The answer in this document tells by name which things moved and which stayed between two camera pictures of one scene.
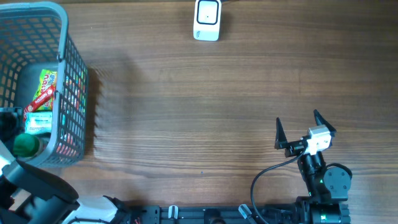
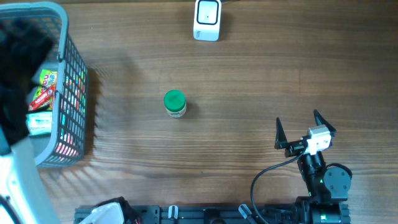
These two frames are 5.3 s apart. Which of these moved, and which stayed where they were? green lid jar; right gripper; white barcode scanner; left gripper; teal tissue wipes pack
Moved: green lid jar; left gripper
Stayed: white barcode scanner; teal tissue wipes pack; right gripper
